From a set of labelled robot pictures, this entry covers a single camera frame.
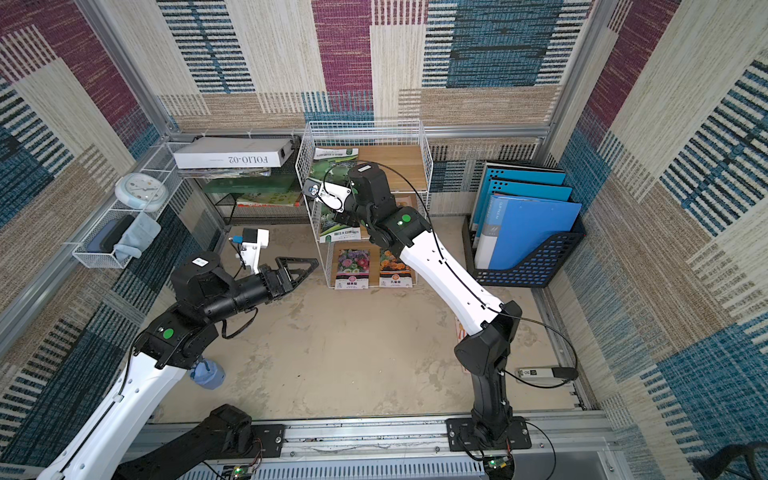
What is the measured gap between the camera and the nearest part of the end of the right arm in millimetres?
583

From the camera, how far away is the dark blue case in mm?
650

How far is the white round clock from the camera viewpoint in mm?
734

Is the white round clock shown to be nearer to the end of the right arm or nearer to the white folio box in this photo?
the white folio box

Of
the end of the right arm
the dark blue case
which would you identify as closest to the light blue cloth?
the dark blue case
